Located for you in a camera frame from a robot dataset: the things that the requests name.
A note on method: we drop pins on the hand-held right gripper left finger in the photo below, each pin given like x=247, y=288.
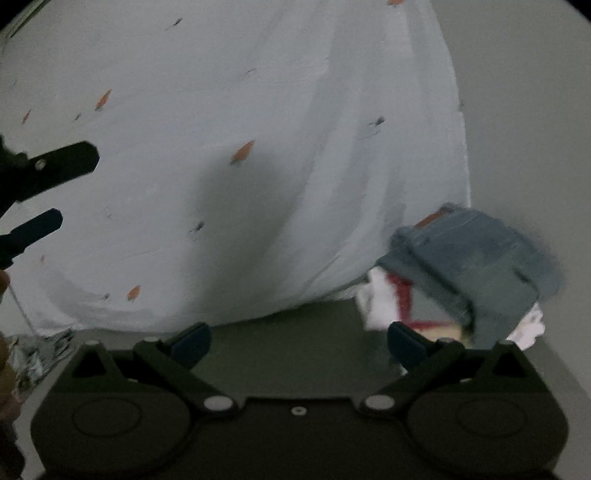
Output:
x=194, y=345

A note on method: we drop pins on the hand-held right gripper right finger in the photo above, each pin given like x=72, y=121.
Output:
x=406, y=349

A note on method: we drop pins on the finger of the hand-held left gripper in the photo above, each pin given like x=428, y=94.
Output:
x=64, y=164
x=39, y=227

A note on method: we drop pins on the blue denim jeans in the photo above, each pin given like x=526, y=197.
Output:
x=480, y=258

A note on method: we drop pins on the person's left hand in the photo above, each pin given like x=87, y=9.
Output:
x=10, y=378

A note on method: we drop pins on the white garment with red stripes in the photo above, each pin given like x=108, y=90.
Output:
x=383, y=309

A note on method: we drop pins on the dark plaid shirt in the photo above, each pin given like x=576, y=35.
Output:
x=41, y=353

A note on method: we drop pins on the white printed sheet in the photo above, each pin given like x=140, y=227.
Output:
x=231, y=161

